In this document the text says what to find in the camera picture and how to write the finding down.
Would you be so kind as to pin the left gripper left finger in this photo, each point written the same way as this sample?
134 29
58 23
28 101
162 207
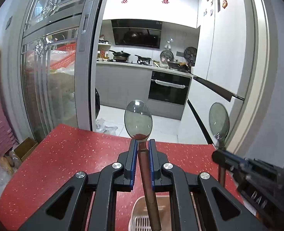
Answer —
87 201

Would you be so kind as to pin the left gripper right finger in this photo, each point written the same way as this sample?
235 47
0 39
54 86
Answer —
197 201

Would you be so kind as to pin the black handled spoon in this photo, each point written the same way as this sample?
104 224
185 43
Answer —
138 124

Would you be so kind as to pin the grey handled spoon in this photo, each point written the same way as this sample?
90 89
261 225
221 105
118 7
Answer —
219 125

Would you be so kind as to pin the beige cutlery holder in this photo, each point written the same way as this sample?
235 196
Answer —
139 219

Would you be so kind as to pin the black built-in oven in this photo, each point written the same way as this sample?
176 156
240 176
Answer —
169 88

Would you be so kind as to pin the cardboard box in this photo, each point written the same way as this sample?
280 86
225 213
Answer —
25 148

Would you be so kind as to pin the black wok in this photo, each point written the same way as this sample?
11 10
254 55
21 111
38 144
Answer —
120 55

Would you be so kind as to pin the white refrigerator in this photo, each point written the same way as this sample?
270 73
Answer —
223 67

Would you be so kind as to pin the glass sliding door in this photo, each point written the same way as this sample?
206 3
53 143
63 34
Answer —
51 34

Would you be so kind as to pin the black range hood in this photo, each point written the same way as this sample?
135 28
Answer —
137 32

